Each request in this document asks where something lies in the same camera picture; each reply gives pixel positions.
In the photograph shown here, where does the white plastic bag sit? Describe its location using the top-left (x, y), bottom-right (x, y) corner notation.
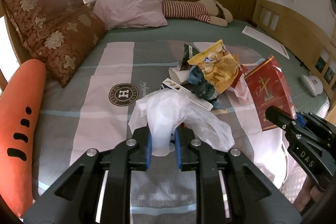
top-left (129, 89), bottom-right (235, 156)

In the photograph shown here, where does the red cigarette carton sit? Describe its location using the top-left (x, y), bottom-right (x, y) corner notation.
top-left (244, 55), bottom-right (296, 131)

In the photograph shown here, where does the yellow chip bag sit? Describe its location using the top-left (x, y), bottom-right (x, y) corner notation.
top-left (188, 39), bottom-right (240, 94)

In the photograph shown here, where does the person's right hand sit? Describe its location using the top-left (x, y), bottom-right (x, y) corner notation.
top-left (293, 177), bottom-right (324, 213)

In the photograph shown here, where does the white round device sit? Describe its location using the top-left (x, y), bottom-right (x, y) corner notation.
top-left (300, 75), bottom-right (323, 97)

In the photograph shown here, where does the white blue toothpaste box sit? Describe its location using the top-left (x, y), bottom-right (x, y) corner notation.
top-left (161, 78), bottom-right (213, 111)

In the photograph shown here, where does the pink crumpled wrapper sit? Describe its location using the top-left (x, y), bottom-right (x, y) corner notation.
top-left (227, 76), bottom-right (251, 103)

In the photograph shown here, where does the pink grey patchwork blanket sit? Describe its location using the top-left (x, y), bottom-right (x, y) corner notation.
top-left (33, 40), bottom-right (287, 223)

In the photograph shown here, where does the white flat board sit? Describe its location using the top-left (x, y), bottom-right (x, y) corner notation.
top-left (242, 26), bottom-right (290, 60)

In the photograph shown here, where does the dark green snack bag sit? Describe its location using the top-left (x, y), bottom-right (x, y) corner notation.
top-left (177, 44), bottom-right (200, 71)

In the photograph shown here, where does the striped plush doll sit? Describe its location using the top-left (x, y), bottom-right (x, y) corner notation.
top-left (162, 0), bottom-right (233, 27)

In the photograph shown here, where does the orange carrot plush pillow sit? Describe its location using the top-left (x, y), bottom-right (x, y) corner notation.
top-left (1, 59), bottom-right (46, 218)

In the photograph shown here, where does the pink pillow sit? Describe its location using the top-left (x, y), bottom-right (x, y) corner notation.
top-left (93, 0), bottom-right (167, 30)

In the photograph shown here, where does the brown floral cushion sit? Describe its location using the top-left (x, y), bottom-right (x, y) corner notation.
top-left (2, 0), bottom-right (106, 86)

